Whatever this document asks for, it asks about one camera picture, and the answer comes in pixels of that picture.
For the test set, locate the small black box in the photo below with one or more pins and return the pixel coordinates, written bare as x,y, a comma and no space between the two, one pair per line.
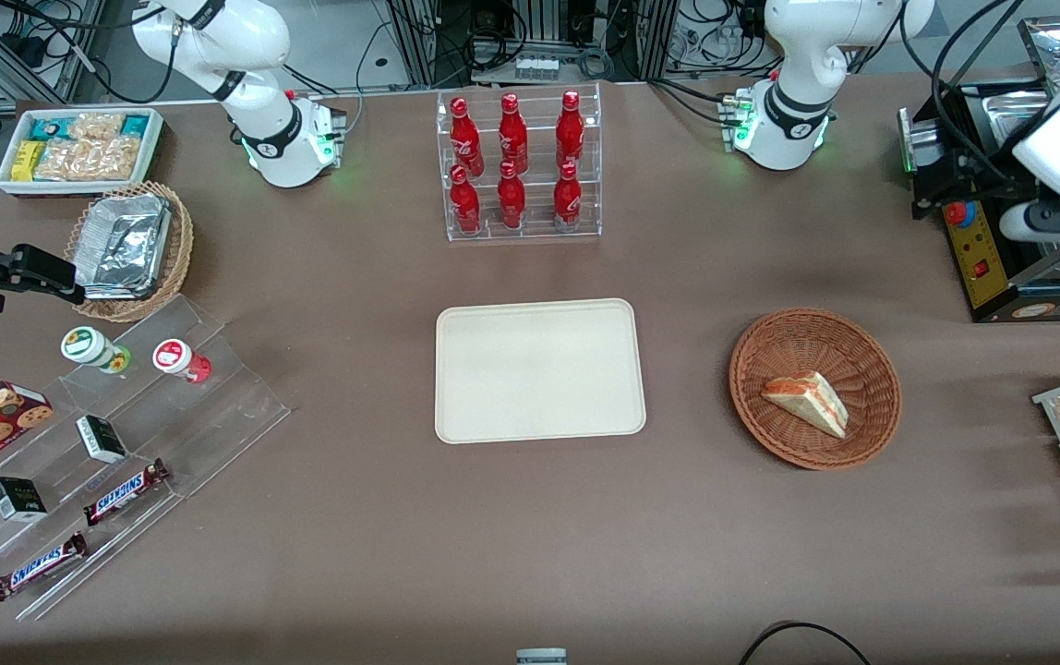
101,439
18,499

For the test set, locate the beige plastic tray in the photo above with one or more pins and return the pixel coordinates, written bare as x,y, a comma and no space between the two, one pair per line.
539,371

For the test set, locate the aluminium foil container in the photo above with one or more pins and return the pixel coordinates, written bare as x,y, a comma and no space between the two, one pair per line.
124,245

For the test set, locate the green lid cup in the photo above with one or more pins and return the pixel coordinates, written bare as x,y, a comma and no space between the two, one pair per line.
87,345

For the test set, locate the white snack bin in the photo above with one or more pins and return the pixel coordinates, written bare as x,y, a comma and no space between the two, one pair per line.
8,185

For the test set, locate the teal snack packet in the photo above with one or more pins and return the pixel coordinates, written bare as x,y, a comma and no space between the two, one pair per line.
135,126
52,127

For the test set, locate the clear acrylic bottle rack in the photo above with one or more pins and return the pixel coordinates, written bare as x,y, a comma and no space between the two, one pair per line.
530,199

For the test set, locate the grey box edge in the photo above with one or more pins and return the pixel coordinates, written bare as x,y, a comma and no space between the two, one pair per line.
541,658

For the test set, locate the yellow snack packet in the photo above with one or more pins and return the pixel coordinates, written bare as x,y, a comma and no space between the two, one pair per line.
27,160

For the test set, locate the light wicker basket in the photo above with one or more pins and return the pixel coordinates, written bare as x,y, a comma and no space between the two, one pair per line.
181,245

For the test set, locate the black food warmer machine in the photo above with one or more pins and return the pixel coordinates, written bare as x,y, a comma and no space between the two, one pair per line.
982,268

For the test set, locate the clear acrylic stepped stand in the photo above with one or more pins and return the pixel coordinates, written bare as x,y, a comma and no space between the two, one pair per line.
216,406

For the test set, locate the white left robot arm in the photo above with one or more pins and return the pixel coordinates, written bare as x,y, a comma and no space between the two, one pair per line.
793,111

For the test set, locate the white power strip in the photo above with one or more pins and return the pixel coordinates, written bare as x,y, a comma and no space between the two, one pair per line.
537,68

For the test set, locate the clear cracker bag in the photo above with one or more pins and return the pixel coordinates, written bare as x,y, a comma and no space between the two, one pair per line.
91,160
96,125

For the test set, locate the steel pan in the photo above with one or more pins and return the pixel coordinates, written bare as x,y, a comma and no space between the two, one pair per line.
1001,115

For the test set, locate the snickers bar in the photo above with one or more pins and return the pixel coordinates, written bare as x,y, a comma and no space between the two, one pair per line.
36,567
124,492

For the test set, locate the brown wicker basket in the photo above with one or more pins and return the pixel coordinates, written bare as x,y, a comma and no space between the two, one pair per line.
802,342

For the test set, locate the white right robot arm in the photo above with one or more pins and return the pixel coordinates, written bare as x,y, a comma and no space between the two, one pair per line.
267,139

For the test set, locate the red cola bottle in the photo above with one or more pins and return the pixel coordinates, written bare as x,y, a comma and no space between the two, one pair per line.
511,201
567,199
464,139
512,134
465,205
570,129

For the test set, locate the triangular sandwich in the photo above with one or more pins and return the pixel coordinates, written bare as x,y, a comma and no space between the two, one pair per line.
812,399

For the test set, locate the red lid cup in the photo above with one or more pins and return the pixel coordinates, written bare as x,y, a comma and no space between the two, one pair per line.
175,356

